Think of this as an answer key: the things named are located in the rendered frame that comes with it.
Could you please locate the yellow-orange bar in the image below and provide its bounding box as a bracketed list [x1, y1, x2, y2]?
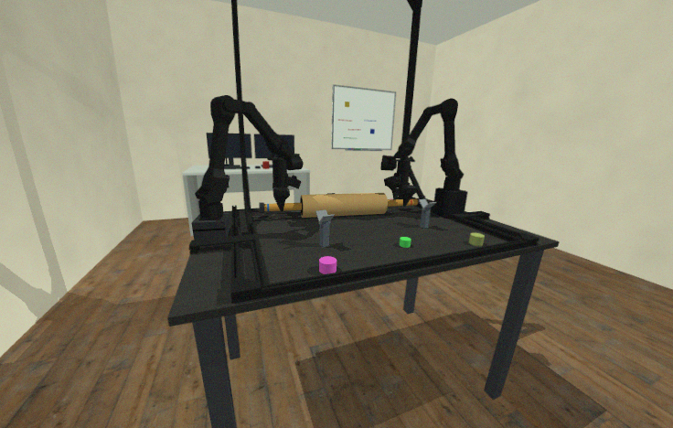
[259, 193, 403, 218]

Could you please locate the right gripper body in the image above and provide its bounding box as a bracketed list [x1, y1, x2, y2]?
[272, 172, 290, 197]

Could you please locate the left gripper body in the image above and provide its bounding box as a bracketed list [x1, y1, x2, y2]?
[392, 171, 418, 193]

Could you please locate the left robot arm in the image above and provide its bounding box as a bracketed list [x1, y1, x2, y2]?
[380, 98, 464, 191]

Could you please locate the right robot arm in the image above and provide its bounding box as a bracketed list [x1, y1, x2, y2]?
[195, 95, 304, 220]

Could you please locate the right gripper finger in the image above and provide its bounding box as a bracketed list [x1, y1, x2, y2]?
[274, 196, 289, 211]

